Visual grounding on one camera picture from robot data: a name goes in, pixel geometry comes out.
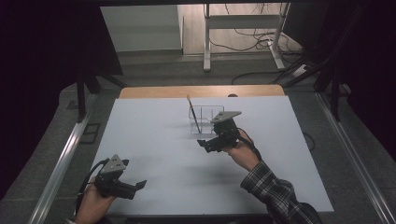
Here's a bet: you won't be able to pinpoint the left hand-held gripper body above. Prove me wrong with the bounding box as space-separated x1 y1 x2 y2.
93 154 138 201

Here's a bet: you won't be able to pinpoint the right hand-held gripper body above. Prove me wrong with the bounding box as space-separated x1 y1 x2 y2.
210 110 243 154

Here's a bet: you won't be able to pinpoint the clear acrylic pen holder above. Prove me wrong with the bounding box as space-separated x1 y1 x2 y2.
188 105 226 135

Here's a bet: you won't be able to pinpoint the person's right hand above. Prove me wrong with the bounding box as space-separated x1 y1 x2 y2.
221 128 262 173

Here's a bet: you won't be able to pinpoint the person's left hand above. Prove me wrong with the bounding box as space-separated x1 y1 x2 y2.
74 182 117 224

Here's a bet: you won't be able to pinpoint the white table cover sheet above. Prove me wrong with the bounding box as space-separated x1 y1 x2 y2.
91 95 335 217

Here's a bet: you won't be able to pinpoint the wooden table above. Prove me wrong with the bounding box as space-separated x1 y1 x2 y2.
118 84 286 100

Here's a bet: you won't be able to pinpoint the black metal stand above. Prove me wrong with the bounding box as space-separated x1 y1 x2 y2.
75 64 128 123
270 2 354 123

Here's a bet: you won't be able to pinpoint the white power strip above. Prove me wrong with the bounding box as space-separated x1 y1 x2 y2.
291 63 310 78

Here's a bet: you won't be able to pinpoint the white cabinet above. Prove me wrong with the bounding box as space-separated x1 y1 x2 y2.
99 4 184 53

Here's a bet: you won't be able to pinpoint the dark curtain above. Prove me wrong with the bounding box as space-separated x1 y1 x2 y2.
337 0 396 153
0 0 124 201

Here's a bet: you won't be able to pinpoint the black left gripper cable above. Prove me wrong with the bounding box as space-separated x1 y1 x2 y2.
75 158 110 217

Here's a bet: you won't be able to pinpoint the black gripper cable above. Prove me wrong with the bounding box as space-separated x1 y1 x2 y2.
236 127 263 162
75 158 110 217

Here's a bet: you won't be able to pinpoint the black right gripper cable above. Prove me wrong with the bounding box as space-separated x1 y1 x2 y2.
236 127 263 162

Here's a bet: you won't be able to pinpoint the silver metal rail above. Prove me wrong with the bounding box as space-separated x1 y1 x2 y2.
27 92 98 224
315 91 396 224

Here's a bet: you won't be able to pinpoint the black cable loop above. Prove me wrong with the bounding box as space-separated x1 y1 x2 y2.
302 131 316 152

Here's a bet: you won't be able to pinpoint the black floor cables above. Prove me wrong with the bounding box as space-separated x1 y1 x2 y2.
205 3 304 86

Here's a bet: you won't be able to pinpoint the white desk frame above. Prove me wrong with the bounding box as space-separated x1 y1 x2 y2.
203 2 291 73

